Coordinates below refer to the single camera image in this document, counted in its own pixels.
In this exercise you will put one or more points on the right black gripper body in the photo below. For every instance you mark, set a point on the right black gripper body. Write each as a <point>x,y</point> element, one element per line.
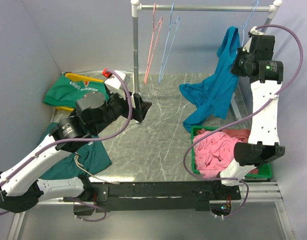
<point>239,63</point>

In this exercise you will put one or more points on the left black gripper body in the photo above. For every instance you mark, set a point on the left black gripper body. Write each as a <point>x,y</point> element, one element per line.
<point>116,106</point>

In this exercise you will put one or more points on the blue wire hanger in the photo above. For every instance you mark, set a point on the blue wire hanger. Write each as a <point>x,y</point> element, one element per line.
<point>170,38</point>
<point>243,27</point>

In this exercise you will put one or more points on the blue t shirt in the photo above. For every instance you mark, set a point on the blue t shirt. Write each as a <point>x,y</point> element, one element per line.
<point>213,95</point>

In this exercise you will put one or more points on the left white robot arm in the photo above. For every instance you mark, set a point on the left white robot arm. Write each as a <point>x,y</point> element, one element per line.
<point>21,187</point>

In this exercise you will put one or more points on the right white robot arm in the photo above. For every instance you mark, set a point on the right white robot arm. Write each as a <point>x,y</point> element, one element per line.
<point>263,145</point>

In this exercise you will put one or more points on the green printed t shirt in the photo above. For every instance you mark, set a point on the green printed t shirt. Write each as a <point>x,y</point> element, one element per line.
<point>65,92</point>

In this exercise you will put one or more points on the salmon red t shirt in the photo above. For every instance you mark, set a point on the salmon red t shirt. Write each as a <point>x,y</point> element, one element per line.
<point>241,135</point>

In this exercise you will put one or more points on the pink t shirt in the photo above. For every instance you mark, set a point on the pink t shirt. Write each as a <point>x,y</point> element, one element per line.
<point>213,156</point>

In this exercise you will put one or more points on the yellow plastic tray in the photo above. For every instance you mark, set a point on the yellow plastic tray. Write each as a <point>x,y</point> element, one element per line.
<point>74,77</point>

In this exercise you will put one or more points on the dark green cloth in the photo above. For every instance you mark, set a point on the dark green cloth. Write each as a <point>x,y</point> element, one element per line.
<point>93,156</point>

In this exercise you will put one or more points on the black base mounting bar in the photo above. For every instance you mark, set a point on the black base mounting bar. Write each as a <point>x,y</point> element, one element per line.
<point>169,195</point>

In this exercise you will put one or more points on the metal clothes rack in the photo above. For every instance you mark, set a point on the metal clothes rack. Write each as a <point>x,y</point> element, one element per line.
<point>193,55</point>

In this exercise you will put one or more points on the green plastic tray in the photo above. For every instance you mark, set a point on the green plastic tray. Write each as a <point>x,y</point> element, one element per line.
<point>262,172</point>

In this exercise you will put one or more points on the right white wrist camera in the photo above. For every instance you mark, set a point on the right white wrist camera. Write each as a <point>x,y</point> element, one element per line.
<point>251,34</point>

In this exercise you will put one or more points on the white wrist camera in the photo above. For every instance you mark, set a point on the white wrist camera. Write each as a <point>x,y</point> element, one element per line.
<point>251,34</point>
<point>113,84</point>

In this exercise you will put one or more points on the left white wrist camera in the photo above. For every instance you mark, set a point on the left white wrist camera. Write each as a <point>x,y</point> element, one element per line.
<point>113,84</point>

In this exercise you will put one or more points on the pink wire hanger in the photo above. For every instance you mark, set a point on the pink wire hanger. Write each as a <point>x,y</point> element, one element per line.
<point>156,29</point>

